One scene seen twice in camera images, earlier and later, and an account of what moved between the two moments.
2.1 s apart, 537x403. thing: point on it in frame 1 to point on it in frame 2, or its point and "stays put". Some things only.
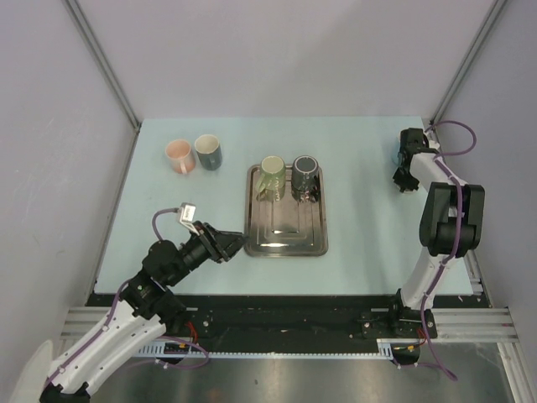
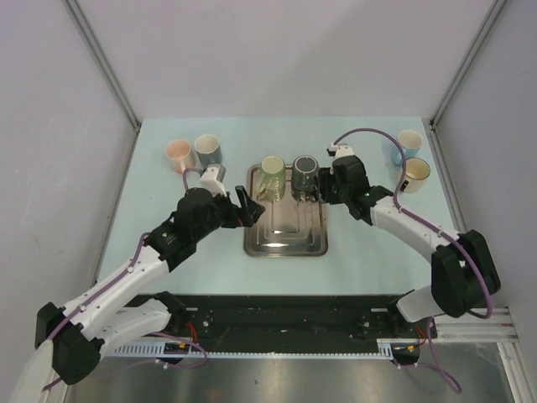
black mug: (305, 179) stays put
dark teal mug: (209, 152) stays put
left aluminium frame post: (107, 70) stays put
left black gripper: (232, 241) to (239, 216)
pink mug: (179, 154) stays put
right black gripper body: (403, 179) to (340, 193)
